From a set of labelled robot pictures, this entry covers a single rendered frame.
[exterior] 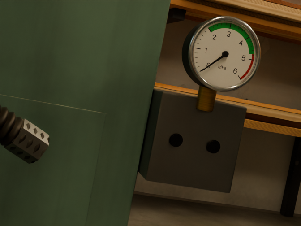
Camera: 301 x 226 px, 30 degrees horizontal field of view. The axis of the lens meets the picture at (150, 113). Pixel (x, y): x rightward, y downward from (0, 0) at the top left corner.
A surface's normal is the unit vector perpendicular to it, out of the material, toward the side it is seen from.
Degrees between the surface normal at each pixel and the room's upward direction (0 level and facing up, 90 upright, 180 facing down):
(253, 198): 90
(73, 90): 90
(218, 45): 90
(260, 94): 90
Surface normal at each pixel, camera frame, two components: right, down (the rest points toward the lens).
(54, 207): 0.19, 0.09
